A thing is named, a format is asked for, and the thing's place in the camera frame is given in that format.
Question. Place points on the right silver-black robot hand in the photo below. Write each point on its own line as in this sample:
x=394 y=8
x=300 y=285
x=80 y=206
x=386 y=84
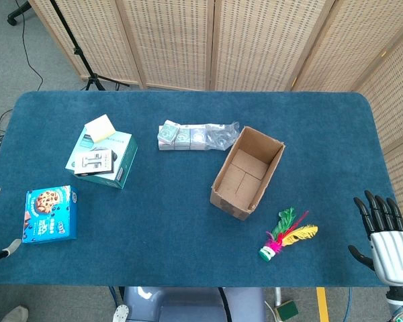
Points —
x=393 y=255

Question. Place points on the left silver-black robot hand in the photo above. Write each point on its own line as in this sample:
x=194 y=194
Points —
x=10 y=249

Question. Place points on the colourful feather shuttlecock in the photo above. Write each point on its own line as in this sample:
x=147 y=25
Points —
x=282 y=236

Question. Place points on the white box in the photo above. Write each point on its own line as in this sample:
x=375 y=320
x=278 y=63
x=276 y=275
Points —
x=94 y=162

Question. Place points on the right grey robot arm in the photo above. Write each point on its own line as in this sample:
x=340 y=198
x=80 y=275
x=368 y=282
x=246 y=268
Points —
x=401 y=302

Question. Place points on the blue cookie box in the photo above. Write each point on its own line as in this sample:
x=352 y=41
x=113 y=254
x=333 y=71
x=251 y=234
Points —
x=50 y=214

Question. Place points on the teal Philips speaker box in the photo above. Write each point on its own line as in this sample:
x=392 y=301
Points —
x=122 y=147

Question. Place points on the open brown cardboard box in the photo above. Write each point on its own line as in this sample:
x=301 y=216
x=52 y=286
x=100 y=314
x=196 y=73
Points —
x=228 y=198

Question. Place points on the black tripod stand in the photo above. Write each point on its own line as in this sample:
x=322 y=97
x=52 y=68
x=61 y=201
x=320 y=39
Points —
x=80 y=55

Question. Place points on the grey shoe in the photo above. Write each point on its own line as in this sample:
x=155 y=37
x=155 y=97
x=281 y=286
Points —
x=15 y=315

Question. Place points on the green sponge pad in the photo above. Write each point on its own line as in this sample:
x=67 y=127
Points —
x=287 y=310

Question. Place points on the grey table leg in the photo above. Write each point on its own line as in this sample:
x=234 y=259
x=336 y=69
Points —
x=278 y=295

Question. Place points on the yellow sticky note pad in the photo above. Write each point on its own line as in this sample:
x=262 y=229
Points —
x=100 y=129

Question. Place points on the blue carpet table mat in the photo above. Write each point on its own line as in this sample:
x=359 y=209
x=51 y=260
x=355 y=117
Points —
x=161 y=218

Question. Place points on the blue-grey robot torso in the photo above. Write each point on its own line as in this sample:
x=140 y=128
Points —
x=188 y=305

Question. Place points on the single green tissue pack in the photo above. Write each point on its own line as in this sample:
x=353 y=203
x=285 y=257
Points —
x=168 y=132

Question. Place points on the plastic-wrapped tissue pack bundle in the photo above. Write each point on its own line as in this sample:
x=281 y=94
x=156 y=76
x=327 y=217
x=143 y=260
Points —
x=198 y=137

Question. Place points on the black office chair wheel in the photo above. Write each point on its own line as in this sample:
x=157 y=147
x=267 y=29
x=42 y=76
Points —
x=16 y=13

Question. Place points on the wicker folding screen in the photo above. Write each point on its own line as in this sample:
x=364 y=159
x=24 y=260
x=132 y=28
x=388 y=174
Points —
x=255 y=43

